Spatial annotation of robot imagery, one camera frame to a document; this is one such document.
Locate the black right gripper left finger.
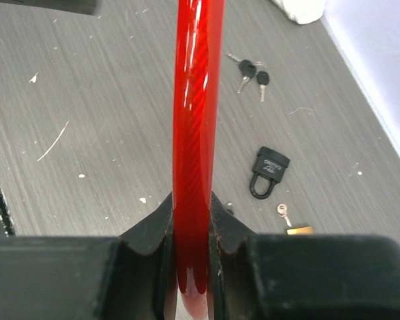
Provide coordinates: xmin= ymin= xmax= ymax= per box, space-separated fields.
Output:
xmin=0 ymin=197 xmax=173 ymax=319

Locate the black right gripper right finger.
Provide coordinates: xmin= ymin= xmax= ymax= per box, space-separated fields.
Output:
xmin=207 ymin=197 xmax=400 ymax=319

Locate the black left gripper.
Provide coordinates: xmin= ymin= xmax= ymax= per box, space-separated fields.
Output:
xmin=0 ymin=0 xmax=99 ymax=15

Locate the silver padlock key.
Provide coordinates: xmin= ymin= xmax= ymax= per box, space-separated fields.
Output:
xmin=277 ymin=203 xmax=292 ymax=227

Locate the black padlock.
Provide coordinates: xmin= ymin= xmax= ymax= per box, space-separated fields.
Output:
xmin=249 ymin=146 xmax=290 ymax=200

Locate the red cable lock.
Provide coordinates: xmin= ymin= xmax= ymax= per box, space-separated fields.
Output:
xmin=172 ymin=1 xmax=225 ymax=319

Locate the black-headed key bunch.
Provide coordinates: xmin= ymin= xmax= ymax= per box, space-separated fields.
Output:
xmin=226 ymin=53 xmax=264 ymax=93

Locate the white cloth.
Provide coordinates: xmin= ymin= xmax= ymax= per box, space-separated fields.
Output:
xmin=272 ymin=0 xmax=327 ymax=25

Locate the large brass padlock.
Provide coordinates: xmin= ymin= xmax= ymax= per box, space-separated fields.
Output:
xmin=286 ymin=225 xmax=314 ymax=235

